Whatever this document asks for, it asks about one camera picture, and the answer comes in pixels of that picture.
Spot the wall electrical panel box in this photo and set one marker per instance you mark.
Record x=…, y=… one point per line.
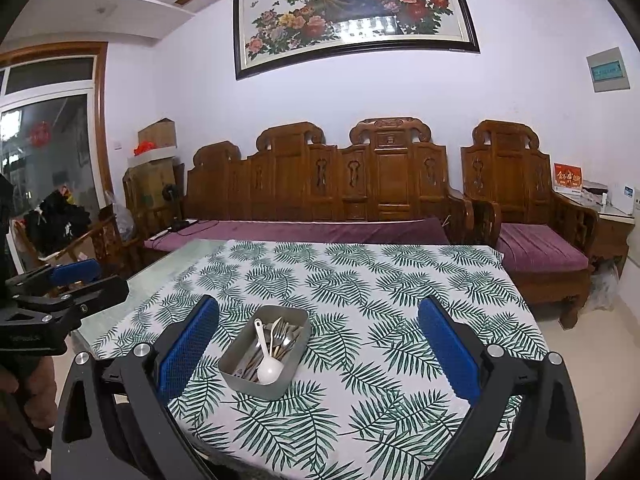
x=607, y=71

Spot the white device box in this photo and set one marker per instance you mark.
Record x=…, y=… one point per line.
x=621, y=198

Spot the leaf print tablecloth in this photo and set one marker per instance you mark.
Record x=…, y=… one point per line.
x=350, y=270

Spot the framed peacock flower painting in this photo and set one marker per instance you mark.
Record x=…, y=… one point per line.
x=350, y=10

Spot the metal fork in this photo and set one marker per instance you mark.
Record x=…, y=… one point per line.
x=286, y=346

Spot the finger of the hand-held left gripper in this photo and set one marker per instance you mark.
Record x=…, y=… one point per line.
x=95, y=292
x=75, y=272

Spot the clear plastic bag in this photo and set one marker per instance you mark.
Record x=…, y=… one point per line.
x=605, y=285

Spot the red lantern decoration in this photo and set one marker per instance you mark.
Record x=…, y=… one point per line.
x=40, y=134

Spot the light wooden chopstick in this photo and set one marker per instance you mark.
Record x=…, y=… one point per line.
x=274, y=335

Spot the small brown cardboard box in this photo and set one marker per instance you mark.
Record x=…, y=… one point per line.
x=157, y=134

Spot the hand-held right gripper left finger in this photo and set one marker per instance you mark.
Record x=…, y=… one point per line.
x=187, y=350

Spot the large brown cardboard box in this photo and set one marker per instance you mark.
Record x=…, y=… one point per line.
x=152, y=185

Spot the carved wooden armchair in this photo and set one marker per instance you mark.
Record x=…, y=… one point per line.
x=505, y=185

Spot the pile of black bags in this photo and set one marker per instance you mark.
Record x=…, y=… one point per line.
x=60, y=225

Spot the square purple seat cushion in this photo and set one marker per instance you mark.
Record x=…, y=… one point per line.
x=537, y=246

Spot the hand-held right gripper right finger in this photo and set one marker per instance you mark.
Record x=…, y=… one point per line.
x=447, y=350

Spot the carved wooden sofa bench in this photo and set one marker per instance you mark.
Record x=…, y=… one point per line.
x=390, y=175

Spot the crumpled translucent plastic bag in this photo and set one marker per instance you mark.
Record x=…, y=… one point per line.
x=119, y=217

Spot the small black fan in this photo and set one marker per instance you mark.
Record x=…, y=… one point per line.
x=173, y=195

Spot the orange red cloth item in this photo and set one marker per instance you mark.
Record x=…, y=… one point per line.
x=144, y=149

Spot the grey metal tray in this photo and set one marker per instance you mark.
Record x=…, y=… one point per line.
x=235, y=377

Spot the wood framed glass door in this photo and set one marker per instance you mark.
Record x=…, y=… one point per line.
x=50, y=160

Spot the black power strip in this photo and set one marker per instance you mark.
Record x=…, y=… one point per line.
x=182, y=225

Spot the white remote control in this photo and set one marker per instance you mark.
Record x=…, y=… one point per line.
x=157, y=235

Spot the wooden side table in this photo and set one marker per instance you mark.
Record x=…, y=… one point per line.
x=612, y=232

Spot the grey flat item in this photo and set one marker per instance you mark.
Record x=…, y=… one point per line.
x=595, y=188

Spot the cluttered wooden chair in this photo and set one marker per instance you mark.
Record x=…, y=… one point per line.
x=110, y=245

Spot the red printed calendar box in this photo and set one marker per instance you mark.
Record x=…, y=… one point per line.
x=567, y=178

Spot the flat white box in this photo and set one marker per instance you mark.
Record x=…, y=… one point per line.
x=155, y=156

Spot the person's left hand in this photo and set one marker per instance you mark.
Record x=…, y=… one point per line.
x=25, y=380

